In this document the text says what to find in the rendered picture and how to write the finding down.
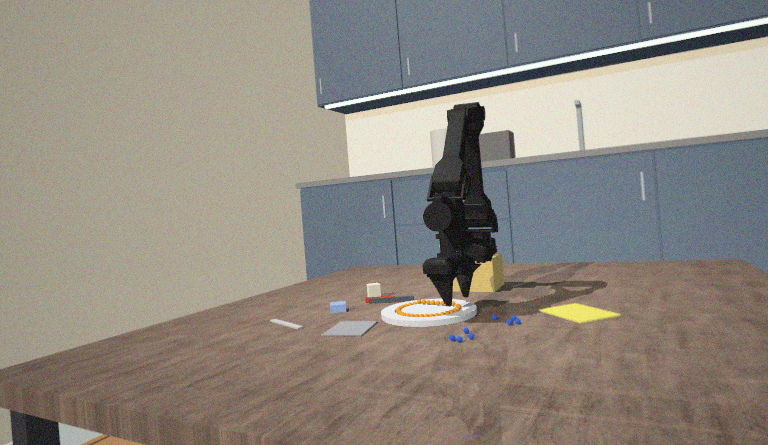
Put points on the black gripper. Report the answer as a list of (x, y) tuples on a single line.
[(447, 266)]

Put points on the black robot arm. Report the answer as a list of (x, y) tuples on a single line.
[(457, 177)]

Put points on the white round plate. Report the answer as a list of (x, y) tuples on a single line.
[(389, 315)]

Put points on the yellow flat square pad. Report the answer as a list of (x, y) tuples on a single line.
[(579, 313)]

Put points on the light grey thin bar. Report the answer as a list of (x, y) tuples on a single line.
[(286, 324)]

